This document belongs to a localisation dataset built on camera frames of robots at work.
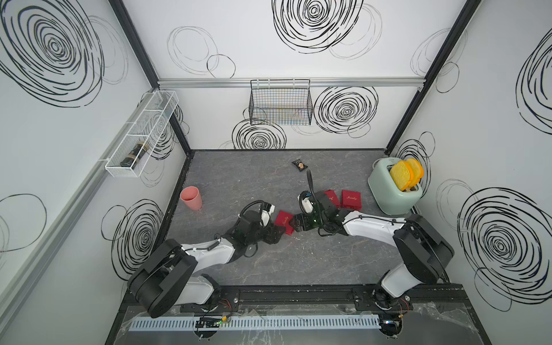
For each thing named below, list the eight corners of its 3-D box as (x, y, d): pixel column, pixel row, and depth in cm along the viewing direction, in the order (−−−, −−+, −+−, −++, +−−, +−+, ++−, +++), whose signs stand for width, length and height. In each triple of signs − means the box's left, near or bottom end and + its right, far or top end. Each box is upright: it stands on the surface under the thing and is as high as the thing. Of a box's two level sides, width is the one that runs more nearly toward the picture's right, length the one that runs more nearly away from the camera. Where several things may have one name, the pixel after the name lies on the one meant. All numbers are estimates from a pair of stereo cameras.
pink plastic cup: (186, 211, 98) (177, 199, 90) (190, 198, 103) (182, 185, 95) (203, 211, 98) (196, 199, 90) (206, 198, 103) (200, 185, 95)
